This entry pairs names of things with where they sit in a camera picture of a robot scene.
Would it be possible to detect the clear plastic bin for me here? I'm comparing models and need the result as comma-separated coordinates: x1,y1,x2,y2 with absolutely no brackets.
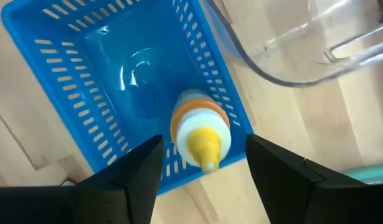
199,0,383,88

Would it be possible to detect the blue slotted plastic basket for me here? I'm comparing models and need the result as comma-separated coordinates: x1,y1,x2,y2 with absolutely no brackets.
0,0,255,196

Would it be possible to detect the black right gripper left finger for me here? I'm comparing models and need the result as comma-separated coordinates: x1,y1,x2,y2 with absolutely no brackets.
0,134,165,224

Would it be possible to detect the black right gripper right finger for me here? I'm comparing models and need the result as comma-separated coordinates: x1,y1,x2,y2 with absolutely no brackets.
245,134,383,224

